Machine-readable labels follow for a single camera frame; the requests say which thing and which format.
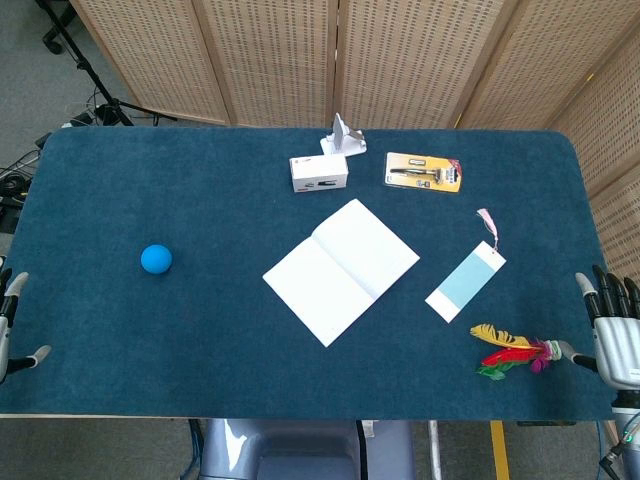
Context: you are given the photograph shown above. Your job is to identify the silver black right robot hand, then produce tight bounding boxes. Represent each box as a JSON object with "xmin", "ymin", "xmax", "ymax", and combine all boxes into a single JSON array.
[{"xmin": 557, "ymin": 264, "xmax": 640, "ymax": 391}]

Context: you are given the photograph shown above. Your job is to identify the white cardboard product box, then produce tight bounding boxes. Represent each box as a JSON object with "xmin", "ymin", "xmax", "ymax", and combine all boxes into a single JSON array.
[{"xmin": 289, "ymin": 153, "xmax": 350, "ymax": 194}]

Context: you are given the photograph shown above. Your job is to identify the colourful feather shuttlecock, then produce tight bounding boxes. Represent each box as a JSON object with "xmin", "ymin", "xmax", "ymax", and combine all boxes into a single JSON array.
[{"xmin": 469, "ymin": 323, "xmax": 564, "ymax": 382}]

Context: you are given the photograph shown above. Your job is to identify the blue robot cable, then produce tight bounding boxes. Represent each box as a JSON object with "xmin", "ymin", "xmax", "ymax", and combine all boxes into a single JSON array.
[{"xmin": 186, "ymin": 418, "xmax": 207, "ymax": 480}]

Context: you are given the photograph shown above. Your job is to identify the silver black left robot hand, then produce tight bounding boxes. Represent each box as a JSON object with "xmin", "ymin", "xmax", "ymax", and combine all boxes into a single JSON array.
[{"xmin": 0, "ymin": 257, "xmax": 52, "ymax": 386}]

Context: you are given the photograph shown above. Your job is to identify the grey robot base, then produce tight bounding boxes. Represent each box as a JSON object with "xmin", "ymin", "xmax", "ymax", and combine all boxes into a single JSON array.
[{"xmin": 199, "ymin": 418, "xmax": 416, "ymax": 480}]

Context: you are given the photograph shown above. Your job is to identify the blue foam ball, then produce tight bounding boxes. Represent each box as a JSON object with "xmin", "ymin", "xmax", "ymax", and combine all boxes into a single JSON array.
[{"xmin": 140, "ymin": 244, "xmax": 174, "ymax": 275}]

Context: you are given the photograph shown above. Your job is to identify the black floor cables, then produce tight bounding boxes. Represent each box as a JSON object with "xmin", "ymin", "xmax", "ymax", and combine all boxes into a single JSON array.
[{"xmin": 0, "ymin": 149, "xmax": 41, "ymax": 234}]

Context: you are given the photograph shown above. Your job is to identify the white folding phone stand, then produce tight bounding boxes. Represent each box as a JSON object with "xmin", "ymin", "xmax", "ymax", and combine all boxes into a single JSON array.
[{"xmin": 319, "ymin": 113, "xmax": 369, "ymax": 157}]

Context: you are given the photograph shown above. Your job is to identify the woven wooden folding screen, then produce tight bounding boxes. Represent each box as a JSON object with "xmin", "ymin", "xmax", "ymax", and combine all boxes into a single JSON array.
[{"xmin": 69, "ymin": 0, "xmax": 640, "ymax": 281}]

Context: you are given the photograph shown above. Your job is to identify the light blue white bookmark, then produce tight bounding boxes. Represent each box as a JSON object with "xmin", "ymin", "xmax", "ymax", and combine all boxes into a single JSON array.
[{"xmin": 424, "ymin": 208, "xmax": 507, "ymax": 324}]

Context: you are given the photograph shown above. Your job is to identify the black tripod stand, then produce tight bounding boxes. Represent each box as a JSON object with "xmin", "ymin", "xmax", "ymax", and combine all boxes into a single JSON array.
[{"xmin": 34, "ymin": 0, "xmax": 176, "ymax": 127}]

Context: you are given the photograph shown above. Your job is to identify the open white lined notebook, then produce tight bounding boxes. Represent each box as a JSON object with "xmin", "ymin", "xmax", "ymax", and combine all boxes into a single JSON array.
[{"xmin": 262, "ymin": 198, "xmax": 421, "ymax": 349}]

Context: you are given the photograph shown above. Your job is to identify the yellow blister pack with knife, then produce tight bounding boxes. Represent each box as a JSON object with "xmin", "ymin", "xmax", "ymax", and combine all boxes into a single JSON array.
[{"xmin": 383, "ymin": 151, "xmax": 463, "ymax": 195}]

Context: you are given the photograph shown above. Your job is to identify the blue carpet table cover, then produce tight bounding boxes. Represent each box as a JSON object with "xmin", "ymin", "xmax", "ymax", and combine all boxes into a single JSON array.
[{"xmin": 0, "ymin": 128, "xmax": 621, "ymax": 420}]

